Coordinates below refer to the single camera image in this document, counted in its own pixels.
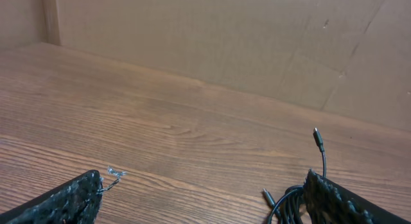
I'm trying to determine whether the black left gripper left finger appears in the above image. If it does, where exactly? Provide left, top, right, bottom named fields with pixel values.
left=1, top=169, right=102, bottom=224

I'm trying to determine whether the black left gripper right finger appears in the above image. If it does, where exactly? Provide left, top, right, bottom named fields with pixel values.
left=303, top=170, right=410, bottom=224

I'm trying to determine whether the black USB cable bundle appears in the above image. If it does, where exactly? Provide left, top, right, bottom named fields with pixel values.
left=262, top=127, right=328, bottom=224

